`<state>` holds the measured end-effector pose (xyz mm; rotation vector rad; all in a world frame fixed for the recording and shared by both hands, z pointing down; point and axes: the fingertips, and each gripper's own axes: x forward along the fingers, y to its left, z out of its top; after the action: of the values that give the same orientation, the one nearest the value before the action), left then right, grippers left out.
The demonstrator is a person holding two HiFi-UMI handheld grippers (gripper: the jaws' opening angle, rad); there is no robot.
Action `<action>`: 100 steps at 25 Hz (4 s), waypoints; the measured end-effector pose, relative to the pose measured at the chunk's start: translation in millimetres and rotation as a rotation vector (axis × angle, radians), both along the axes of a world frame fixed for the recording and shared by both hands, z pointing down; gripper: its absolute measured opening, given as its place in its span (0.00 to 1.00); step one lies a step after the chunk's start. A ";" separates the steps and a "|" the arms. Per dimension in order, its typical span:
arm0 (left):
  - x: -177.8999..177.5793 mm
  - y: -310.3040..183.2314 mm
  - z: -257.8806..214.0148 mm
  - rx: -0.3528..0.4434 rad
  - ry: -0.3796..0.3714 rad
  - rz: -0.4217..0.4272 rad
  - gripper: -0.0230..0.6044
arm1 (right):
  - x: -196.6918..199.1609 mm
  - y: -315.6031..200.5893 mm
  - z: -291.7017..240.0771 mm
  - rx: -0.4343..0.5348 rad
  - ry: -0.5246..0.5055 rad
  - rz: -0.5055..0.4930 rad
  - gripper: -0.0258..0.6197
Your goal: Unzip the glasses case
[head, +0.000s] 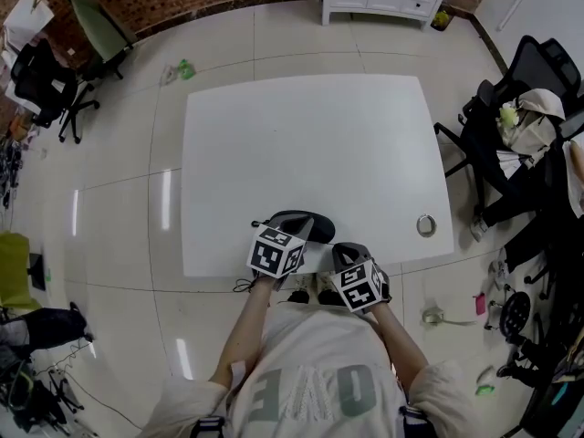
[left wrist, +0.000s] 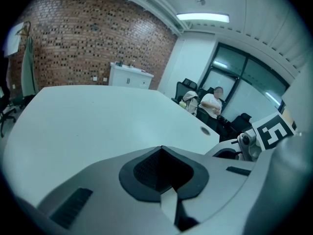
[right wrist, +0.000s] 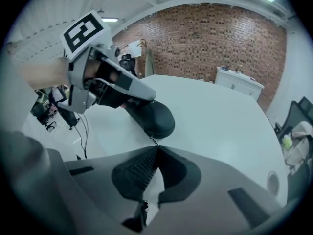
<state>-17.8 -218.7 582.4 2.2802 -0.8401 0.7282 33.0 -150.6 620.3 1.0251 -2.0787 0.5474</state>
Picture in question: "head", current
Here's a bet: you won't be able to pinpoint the white paper bag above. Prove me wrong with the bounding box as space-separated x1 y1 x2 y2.
2 0 56 52

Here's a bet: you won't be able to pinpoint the operator in grey clothing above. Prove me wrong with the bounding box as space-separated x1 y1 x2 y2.
136 301 485 438

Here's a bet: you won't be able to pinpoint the white table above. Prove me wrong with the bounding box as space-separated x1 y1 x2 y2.
181 73 456 278

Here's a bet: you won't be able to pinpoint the black round stool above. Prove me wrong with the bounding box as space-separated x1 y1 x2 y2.
485 289 533 337

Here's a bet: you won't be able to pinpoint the clear tape roll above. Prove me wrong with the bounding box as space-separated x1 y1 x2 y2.
422 306 478 328

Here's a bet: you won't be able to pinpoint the person's black trousers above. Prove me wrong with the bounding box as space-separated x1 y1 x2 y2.
287 288 349 308

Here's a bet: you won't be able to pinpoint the black harness strap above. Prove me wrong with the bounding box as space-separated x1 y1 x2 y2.
399 403 439 438
189 416 227 438

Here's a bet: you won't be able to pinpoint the silver table cable grommet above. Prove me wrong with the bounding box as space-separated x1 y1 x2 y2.
415 214 438 237

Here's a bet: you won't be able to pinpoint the green hanging cloth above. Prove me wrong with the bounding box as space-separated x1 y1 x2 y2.
61 0 138 81

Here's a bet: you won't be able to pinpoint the green plastic bag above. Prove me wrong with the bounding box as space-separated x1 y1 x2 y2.
163 58 197 85

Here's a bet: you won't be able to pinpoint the person's left forearm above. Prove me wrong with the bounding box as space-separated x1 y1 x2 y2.
209 278 279 390

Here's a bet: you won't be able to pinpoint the person's right forearm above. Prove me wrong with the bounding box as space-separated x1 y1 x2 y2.
364 301 433 391

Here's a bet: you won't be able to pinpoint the black office chair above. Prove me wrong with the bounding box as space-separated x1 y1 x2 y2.
9 38 100 144
433 34 584 218

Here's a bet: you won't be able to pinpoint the black pouch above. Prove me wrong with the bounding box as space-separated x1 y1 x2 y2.
251 209 337 245

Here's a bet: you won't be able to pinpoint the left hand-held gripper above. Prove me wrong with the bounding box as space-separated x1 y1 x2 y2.
246 214 316 292

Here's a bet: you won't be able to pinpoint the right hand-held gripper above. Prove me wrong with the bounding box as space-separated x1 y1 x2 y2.
328 242 392 315

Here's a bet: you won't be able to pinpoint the beige backpack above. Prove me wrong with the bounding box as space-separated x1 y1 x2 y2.
495 88 567 186

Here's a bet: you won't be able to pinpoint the pale green plush charm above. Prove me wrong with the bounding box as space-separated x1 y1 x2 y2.
497 102 519 130

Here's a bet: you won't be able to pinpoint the pile of tangled cables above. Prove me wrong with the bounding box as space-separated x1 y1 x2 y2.
0 139 24 209

